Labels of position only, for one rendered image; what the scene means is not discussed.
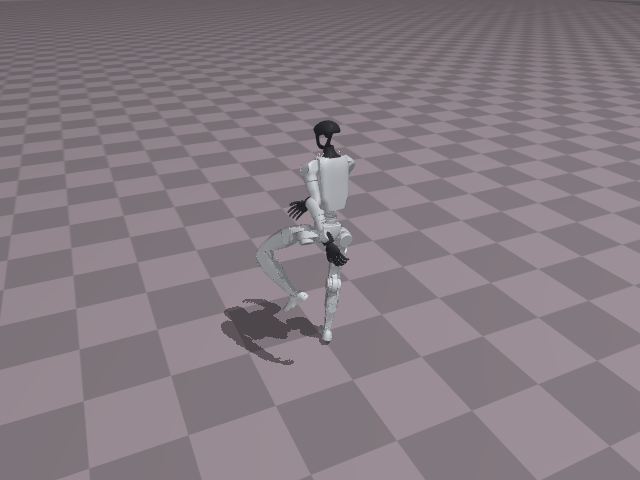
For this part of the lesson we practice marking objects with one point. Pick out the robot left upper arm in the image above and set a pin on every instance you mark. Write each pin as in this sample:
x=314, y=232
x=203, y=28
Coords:
x=309, y=172

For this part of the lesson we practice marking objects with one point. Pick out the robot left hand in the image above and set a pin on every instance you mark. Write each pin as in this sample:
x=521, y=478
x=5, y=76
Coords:
x=332, y=252

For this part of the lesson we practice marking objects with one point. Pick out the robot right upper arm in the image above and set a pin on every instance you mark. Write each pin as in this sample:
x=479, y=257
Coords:
x=351, y=163

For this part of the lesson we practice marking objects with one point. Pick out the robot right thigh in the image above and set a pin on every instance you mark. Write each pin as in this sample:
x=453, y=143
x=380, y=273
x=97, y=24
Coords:
x=334, y=271

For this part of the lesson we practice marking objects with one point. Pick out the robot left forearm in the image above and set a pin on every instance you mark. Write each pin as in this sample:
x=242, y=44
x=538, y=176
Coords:
x=318, y=215

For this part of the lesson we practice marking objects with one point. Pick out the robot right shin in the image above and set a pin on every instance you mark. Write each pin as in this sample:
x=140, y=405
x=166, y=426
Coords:
x=331, y=302

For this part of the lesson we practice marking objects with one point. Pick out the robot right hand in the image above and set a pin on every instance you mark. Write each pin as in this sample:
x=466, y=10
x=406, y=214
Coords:
x=301, y=206

